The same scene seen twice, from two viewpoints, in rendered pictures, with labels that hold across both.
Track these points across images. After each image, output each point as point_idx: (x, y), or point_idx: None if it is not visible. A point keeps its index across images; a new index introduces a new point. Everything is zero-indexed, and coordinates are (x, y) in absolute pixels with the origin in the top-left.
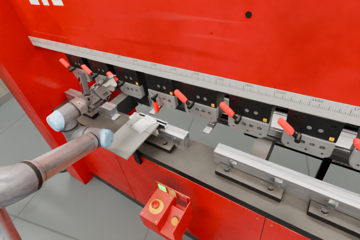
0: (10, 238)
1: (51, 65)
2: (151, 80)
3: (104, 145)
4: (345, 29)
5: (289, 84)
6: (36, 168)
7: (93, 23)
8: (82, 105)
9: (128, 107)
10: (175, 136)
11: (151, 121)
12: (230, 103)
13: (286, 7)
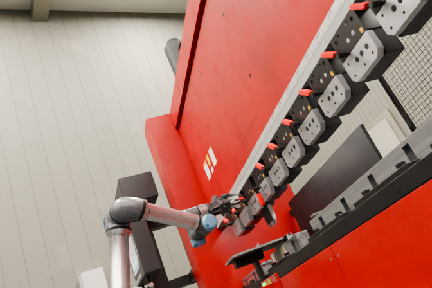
0: (123, 263)
1: (232, 250)
2: (254, 175)
3: (204, 224)
4: (265, 45)
5: (278, 94)
6: (144, 200)
7: (226, 159)
8: (202, 206)
9: None
10: (291, 237)
11: None
12: (278, 143)
13: (253, 58)
